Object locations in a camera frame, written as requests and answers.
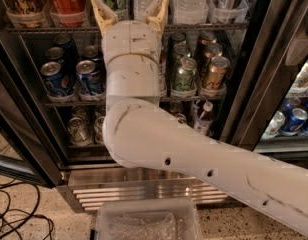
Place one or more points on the front left blue pepsi can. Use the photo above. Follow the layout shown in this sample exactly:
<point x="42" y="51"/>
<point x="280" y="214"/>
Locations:
<point x="57" y="82"/>

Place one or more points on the clear plastic bin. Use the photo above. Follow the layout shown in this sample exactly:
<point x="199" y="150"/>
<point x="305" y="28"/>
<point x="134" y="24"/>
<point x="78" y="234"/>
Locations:
<point x="161" y="219"/>

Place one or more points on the front green soda can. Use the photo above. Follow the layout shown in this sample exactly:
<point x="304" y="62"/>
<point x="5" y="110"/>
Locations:
<point x="183" y="78"/>

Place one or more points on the front bronze soda can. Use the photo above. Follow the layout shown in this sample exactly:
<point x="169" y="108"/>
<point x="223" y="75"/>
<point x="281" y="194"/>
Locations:
<point x="215" y="75"/>

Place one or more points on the right glass fridge door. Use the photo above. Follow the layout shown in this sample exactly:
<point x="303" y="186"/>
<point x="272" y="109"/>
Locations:
<point x="274" y="49"/>

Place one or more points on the rear blue pepsi can left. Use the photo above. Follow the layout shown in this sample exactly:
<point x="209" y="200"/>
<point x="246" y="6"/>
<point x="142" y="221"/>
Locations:
<point x="67" y="43"/>

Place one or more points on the silver can top shelf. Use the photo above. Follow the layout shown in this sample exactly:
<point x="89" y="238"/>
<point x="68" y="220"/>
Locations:
<point x="227" y="11"/>

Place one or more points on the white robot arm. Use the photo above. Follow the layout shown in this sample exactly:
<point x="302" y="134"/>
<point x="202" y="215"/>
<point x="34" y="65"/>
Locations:
<point x="138" y="133"/>

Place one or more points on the open fridge door left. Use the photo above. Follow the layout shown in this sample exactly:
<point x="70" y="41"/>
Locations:
<point x="18" y="127"/>

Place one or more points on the yellow brown can top shelf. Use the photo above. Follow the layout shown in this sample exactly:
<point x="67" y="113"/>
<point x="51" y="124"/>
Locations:
<point x="28" y="12"/>

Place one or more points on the blue pepsi can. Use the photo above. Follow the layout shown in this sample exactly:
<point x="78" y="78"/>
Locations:
<point x="57" y="82"/>
<point x="58" y="54"/>
<point x="90" y="81"/>
<point x="91" y="52"/>
<point x="67" y="43"/>

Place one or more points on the bronze soda can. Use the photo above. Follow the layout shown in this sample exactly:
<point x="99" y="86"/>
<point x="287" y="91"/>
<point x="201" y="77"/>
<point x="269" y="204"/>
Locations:
<point x="215" y="75"/>
<point x="209" y="51"/>

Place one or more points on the blue pepsi can right compartment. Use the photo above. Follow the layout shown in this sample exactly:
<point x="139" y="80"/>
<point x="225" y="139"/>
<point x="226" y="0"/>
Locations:
<point x="294" y="121"/>

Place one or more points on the middle bronze soda can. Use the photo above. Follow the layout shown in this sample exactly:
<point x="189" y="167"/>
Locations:
<point x="209" y="51"/>

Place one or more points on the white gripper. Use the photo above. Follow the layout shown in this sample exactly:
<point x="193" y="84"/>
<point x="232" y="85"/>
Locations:
<point x="131" y="39"/>

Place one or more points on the bottom white cap bottle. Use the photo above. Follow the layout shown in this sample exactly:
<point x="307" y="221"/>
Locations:
<point x="203" y="116"/>

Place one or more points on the middle blue pepsi can left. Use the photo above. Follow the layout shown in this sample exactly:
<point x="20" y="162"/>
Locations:
<point x="58" y="54"/>

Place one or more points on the red coca-cola can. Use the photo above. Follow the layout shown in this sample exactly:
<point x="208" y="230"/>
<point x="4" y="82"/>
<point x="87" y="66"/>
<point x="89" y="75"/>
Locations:
<point x="69" y="13"/>

